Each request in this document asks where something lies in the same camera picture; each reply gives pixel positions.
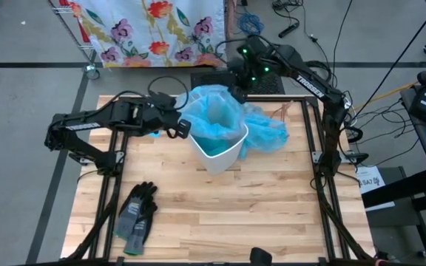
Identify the black grid floor mat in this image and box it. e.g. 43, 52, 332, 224
190, 69, 285, 95

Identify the black rounded object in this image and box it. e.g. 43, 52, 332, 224
248, 246, 273, 266

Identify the translucent blue trash bag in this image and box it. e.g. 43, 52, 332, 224
177, 83, 291, 160

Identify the yellow extension cord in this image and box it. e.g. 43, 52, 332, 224
353, 68, 426, 108

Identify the metal rack on casters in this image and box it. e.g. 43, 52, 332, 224
48, 0, 101, 81

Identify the grey and black work glove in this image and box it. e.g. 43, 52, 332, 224
123, 202, 159, 256
113, 181, 158, 241

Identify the tan cloth strip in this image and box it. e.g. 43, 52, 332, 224
226, 0, 237, 40

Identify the grey side desk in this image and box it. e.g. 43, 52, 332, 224
399, 86, 426, 195

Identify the black side cart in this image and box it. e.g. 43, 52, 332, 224
360, 166, 426, 266

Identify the white plastic trash bin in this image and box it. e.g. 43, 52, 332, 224
187, 123, 250, 176

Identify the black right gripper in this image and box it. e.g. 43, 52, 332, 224
228, 35, 284, 105

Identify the white paper sign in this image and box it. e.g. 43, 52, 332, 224
355, 165, 386, 195

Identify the black cable bundle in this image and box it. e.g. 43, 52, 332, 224
271, 0, 305, 18

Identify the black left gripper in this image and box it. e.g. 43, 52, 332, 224
138, 101, 192, 140

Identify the long straight black cable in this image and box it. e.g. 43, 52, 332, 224
345, 0, 426, 125

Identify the black power strip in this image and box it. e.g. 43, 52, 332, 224
277, 22, 300, 39

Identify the coiled blue cable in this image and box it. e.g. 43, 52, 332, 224
237, 13, 266, 38

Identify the coiled black cable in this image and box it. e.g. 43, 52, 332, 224
305, 60, 333, 88

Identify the floral print curtain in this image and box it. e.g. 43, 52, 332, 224
68, 0, 227, 69

